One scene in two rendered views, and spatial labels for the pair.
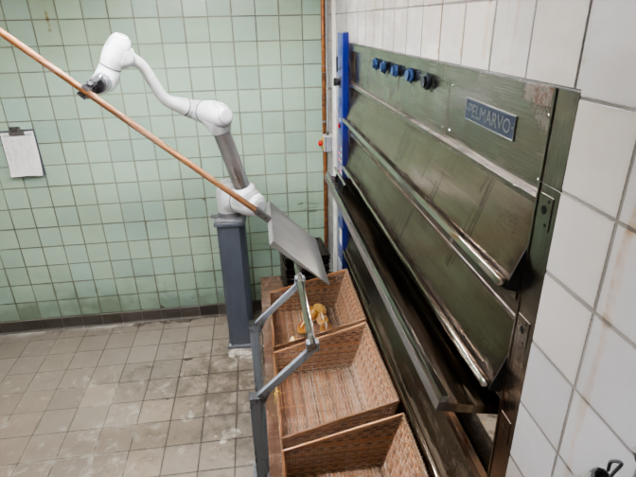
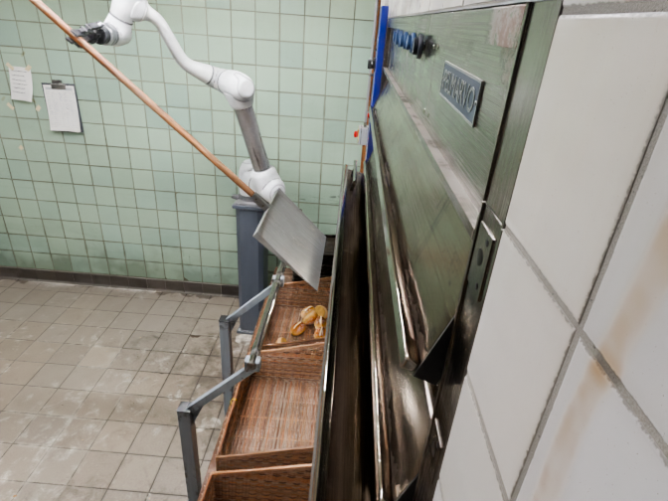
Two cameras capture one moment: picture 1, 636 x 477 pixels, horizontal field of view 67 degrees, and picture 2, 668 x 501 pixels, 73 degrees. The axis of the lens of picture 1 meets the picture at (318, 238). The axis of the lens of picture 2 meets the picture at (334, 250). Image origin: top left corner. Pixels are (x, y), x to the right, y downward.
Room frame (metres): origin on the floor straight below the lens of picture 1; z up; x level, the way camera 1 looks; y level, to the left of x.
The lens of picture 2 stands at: (0.43, -0.32, 2.08)
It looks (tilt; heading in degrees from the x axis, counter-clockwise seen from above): 27 degrees down; 8
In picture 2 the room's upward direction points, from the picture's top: 4 degrees clockwise
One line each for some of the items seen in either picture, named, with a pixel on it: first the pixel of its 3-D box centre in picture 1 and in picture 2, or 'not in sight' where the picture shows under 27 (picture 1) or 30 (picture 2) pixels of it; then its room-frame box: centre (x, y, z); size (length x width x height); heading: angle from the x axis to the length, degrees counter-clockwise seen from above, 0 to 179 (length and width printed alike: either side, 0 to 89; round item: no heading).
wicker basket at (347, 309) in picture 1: (313, 315); (307, 318); (2.27, 0.03, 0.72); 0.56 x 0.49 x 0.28; 7
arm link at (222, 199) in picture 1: (229, 195); (251, 177); (3.05, 0.58, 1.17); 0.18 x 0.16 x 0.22; 48
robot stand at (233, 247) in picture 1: (237, 282); (252, 268); (3.05, 0.59, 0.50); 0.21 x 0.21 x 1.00; 4
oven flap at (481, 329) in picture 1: (396, 209); (386, 217); (1.74, -0.30, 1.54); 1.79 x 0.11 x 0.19; 7
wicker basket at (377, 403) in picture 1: (328, 386); (292, 405); (1.70, -0.04, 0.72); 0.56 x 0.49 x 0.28; 8
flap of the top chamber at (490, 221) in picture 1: (399, 143); (397, 133); (1.74, -0.30, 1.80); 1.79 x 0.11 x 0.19; 7
